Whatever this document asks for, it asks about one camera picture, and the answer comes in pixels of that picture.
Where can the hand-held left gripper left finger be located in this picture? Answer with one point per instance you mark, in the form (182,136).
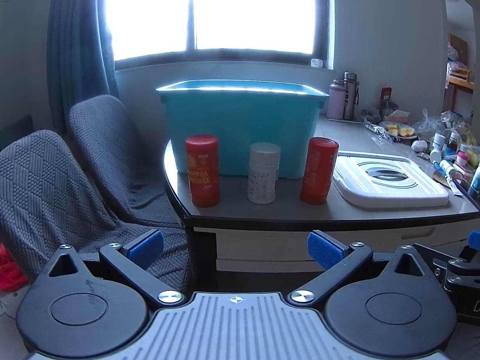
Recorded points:
(144,246)

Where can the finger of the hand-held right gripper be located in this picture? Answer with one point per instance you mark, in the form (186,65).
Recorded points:
(474,240)

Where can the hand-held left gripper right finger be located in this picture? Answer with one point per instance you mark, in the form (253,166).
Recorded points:
(323,248)

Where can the red cylindrical canister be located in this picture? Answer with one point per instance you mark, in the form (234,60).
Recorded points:
(202,172)
(318,172)

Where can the white plastic bin lid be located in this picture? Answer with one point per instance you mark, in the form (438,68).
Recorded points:
(390,189)

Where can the white pill bottle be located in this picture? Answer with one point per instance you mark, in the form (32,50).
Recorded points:
(263,176)

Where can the teal plastic storage bin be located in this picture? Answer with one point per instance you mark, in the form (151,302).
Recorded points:
(240,131)

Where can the grey desktop desk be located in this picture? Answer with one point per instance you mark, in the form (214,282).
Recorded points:
(285,212)

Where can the blue plastic bottle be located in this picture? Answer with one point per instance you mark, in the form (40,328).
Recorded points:
(474,183)

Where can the pink and white jar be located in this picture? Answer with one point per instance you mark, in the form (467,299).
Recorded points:
(462,159)

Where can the cluster of small bottles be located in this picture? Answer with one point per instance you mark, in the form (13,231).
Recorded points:
(473,150)

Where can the brown glass bottle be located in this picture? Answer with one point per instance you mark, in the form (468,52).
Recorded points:
(453,143)

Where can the white bottle with blue label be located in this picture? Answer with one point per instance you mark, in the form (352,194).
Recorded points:
(437,143)

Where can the chair with grey knit cover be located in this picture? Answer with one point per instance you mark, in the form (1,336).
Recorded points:
(108,146)
(48,202)

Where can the white egg-shaped object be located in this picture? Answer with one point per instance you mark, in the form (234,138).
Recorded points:
(419,145)

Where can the clear plastic bag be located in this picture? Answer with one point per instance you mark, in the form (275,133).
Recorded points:
(427,125)
(378,130)

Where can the plate of cut fruit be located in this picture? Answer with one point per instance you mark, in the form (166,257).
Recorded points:
(401,131)

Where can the person's red knit clothing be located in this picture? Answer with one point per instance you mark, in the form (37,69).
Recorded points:
(9,270)

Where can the orange tissue box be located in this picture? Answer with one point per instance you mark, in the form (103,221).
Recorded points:
(399,115)

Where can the pink water bottle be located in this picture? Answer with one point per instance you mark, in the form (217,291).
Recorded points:
(335,101)

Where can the steel thermos flask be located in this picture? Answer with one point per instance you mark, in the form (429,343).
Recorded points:
(350,93)

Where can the wooden shelf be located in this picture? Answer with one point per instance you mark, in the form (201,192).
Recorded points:
(459,77)

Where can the red clip stand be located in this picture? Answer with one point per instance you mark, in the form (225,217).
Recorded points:
(385,93)

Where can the small white sill device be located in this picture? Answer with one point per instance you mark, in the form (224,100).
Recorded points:
(317,62)

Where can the cardboard box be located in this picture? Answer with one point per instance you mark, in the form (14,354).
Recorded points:
(458,47)

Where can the blue-grey curtain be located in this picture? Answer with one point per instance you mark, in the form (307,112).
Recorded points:
(77,52)

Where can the window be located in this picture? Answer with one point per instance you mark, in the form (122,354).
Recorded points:
(225,11)

